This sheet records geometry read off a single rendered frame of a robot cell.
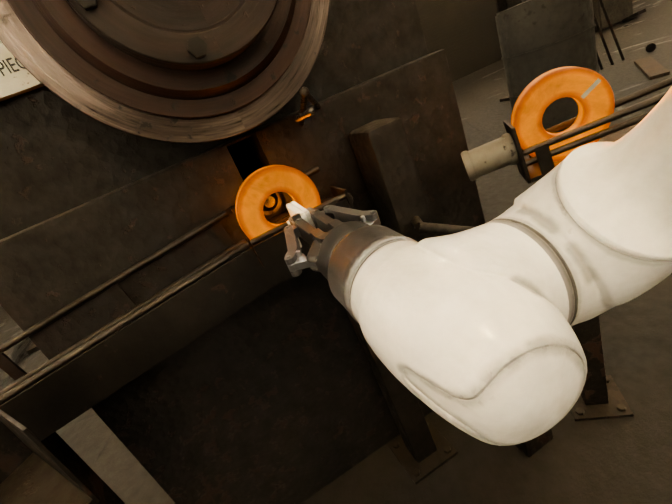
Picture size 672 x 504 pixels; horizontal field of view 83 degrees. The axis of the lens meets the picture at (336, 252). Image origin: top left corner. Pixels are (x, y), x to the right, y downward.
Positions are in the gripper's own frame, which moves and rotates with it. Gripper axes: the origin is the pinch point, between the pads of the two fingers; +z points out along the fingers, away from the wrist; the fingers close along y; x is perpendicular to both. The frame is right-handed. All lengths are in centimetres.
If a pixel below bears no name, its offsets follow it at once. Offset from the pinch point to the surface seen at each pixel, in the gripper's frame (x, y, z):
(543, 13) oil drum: -10, 228, 151
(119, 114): 21.0, -15.7, 13.1
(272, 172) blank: 4.4, 1.3, 13.4
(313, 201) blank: -3.4, 6.0, 12.6
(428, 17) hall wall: -4, 499, 623
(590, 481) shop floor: -73, 30, -21
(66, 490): -12.9, -40.1, -10.8
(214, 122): 15.3, -4.1, 12.6
